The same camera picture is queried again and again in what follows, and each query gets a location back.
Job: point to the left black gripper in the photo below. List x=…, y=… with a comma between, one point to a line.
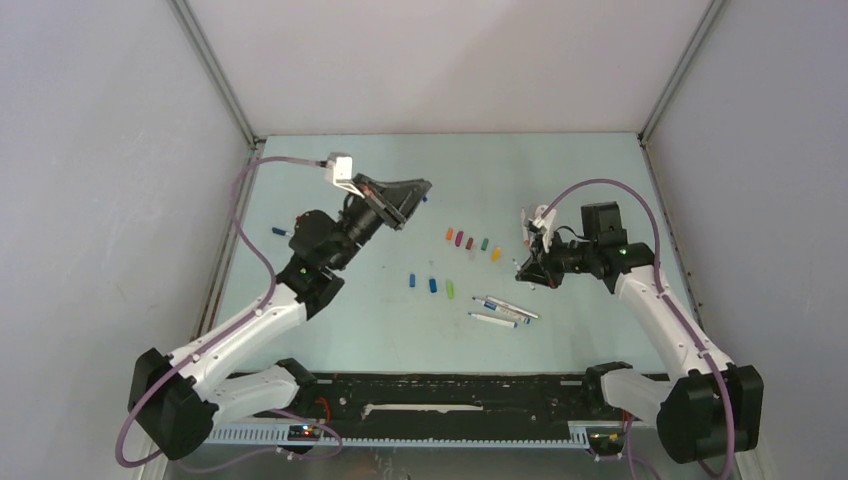
x=394, y=204

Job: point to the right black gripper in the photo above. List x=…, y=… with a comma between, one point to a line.
x=540, y=271

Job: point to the orange cap marker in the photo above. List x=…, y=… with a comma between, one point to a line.
x=524, y=229

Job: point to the light green cap marker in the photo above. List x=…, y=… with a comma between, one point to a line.
x=512, y=307

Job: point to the blue cap thick marker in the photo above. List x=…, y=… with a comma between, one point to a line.
x=502, y=310

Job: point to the blue cap thin marker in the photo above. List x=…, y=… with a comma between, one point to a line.
x=493, y=320

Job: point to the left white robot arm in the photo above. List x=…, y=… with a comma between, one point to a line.
x=180, y=397

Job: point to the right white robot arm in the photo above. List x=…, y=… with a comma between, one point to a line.
x=709, y=406

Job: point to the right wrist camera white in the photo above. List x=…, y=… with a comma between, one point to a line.
x=540, y=220

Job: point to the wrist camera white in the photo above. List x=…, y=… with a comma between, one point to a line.
x=540, y=220
x=338, y=168

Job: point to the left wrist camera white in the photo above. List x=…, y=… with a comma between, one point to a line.
x=338, y=168

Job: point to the aluminium frame rail right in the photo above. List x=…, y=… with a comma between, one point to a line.
x=654, y=139

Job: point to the aluminium frame rail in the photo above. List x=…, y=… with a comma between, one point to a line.
x=225, y=144
x=654, y=139

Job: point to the aluminium frame rail left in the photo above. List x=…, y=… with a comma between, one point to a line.
x=225, y=144

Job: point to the grey cable duct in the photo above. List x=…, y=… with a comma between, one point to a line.
x=297, y=434

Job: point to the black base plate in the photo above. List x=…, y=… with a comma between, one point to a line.
x=475, y=406

